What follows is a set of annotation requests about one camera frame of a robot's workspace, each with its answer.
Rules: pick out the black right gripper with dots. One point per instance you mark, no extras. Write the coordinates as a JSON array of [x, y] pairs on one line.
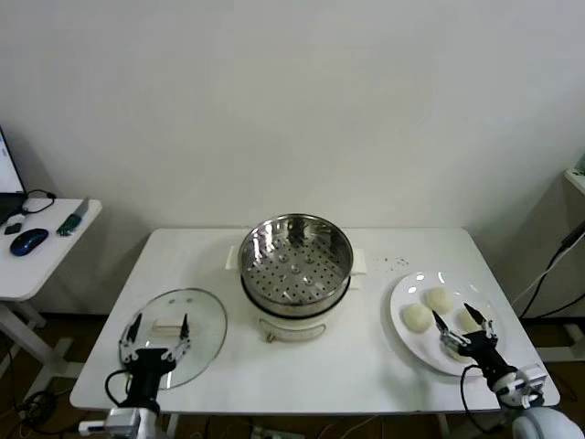
[[482, 352]]

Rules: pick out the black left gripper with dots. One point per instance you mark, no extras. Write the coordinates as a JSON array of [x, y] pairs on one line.
[[146, 366]]

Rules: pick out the white steamed baozi bun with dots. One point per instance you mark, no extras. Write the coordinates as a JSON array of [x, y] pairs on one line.
[[416, 316], [439, 298], [467, 320], [450, 353]]

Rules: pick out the round glass pot lid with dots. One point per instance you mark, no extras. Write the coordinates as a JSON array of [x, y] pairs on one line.
[[201, 320]]

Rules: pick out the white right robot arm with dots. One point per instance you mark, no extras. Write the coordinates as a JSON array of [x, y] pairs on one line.
[[544, 423]]

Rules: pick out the perforated steel steamer basket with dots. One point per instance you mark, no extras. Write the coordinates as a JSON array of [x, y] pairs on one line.
[[274, 279]]

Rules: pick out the white round plate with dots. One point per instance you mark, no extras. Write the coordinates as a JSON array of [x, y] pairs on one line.
[[411, 288]]

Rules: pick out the white side desk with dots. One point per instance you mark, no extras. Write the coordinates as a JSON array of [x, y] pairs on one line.
[[41, 265]]

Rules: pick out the white electric cooker pot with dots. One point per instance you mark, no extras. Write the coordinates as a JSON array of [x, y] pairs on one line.
[[297, 327]]

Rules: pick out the white power strip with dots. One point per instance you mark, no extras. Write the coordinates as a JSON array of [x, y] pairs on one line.
[[269, 432]]

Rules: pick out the blue computer mouse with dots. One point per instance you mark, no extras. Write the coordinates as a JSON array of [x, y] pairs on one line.
[[28, 241]]

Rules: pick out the small black adapter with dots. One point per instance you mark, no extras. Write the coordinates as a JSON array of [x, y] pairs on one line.
[[13, 228]]

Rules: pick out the white shelf unit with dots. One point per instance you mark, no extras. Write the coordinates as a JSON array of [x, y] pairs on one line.
[[577, 176]]

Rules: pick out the black laptop computer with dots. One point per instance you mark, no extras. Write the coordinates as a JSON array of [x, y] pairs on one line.
[[8, 174]]

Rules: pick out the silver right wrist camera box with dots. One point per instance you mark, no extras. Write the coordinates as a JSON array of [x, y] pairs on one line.
[[534, 379]]

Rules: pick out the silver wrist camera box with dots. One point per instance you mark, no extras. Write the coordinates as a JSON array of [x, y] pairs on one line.
[[534, 379], [114, 421]]

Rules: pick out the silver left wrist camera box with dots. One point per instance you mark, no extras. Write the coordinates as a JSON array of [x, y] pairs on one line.
[[114, 421]]

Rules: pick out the white stand base frame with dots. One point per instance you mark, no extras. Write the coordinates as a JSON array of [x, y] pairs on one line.
[[562, 352]]

